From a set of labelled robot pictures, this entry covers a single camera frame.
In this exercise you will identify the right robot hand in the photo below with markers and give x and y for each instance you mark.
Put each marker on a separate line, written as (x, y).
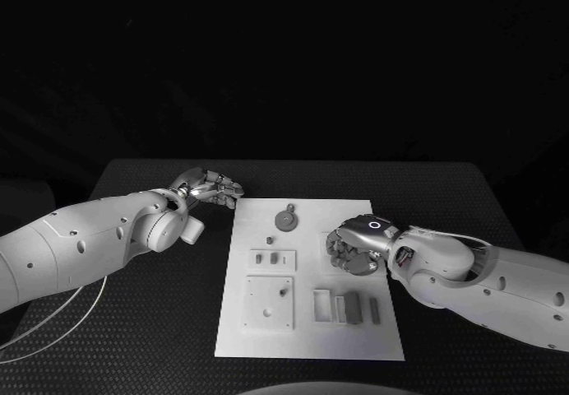
(362, 236)

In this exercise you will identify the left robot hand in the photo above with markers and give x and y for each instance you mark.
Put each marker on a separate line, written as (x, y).
(209, 186)

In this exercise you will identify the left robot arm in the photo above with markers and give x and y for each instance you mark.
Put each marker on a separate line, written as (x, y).
(75, 247)

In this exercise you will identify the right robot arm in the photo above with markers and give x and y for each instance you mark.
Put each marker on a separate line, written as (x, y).
(497, 293)

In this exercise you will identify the white task board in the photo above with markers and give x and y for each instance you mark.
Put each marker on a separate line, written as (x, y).
(307, 342)

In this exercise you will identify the grey gear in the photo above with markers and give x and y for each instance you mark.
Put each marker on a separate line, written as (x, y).
(285, 220)

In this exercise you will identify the thin long grey block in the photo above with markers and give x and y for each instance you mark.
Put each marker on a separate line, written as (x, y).
(375, 311)

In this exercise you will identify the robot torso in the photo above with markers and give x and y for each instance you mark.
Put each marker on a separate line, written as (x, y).
(332, 389)

